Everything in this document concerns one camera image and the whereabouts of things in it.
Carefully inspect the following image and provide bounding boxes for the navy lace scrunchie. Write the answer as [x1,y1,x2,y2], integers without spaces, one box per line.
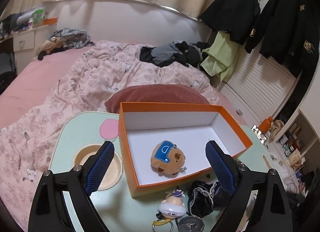
[187,181,231,218]

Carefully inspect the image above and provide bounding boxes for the white cow figurine keychain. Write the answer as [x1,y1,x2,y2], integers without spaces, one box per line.
[152,188,187,231]

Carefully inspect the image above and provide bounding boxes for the brown bear plush blue cap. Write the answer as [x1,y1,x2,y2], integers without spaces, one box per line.
[150,140,185,175]

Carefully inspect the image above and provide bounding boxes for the mint cartoon lap table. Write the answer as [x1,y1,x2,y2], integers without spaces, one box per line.
[50,108,279,231]

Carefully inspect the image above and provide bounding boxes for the pink floral duvet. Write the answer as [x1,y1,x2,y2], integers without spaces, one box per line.
[1,41,219,231]

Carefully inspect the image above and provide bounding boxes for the round metal tin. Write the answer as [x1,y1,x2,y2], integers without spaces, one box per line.
[177,216,205,232]

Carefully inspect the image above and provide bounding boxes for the orange bottle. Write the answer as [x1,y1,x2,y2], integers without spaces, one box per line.
[258,116,273,134]

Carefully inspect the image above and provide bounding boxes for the orange storage box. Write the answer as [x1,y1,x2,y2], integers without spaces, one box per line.
[118,102,253,198]

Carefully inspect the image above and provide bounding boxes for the dark red pillow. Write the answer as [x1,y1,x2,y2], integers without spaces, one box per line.
[105,84,209,114]

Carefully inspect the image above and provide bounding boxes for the white desk drawers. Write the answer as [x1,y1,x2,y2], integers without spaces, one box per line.
[1,17,58,75]

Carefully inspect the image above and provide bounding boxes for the grey patterned clothes pile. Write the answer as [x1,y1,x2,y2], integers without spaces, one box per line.
[49,27,94,50]

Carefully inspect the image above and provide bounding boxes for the light green garment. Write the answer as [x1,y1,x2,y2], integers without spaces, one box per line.
[200,31,243,83]

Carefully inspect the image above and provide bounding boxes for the black hanging jackets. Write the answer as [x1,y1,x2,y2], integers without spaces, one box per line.
[199,0,319,77]

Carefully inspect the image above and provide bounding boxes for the dark clothes pile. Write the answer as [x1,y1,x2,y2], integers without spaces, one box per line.
[139,41,209,68]

